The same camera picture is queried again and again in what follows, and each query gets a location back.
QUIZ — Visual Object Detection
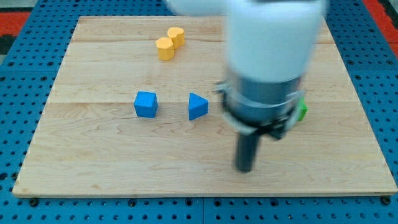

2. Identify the yellow heart block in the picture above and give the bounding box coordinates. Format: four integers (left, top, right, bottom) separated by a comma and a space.
167, 27, 185, 50

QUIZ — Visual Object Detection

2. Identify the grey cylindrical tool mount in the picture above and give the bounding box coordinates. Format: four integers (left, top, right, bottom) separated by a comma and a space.
215, 71, 305, 139

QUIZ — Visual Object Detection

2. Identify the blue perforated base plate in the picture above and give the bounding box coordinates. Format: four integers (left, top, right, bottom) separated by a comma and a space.
1, 0, 397, 223

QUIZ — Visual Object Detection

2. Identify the yellow hexagon block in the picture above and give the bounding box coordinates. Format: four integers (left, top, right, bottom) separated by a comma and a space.
155, 37, 174, 61

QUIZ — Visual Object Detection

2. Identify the blue triangle block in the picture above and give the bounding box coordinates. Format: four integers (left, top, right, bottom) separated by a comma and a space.
188, 93, 209, 121

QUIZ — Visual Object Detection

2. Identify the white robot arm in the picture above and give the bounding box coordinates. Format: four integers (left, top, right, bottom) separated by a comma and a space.
167, 0, 328, 172

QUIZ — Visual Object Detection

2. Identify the green block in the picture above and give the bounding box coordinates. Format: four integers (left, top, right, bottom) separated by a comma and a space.
298, 97, 308, 121

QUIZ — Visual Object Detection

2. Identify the blue cube block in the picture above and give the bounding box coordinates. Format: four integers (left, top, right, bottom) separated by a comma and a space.
134, 91, 158, 118

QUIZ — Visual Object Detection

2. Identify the wooden board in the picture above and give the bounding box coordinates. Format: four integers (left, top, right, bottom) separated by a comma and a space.
13, 16, 397, 198

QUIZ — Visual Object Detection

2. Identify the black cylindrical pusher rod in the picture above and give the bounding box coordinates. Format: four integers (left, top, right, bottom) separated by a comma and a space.
234, 132, 260, 172

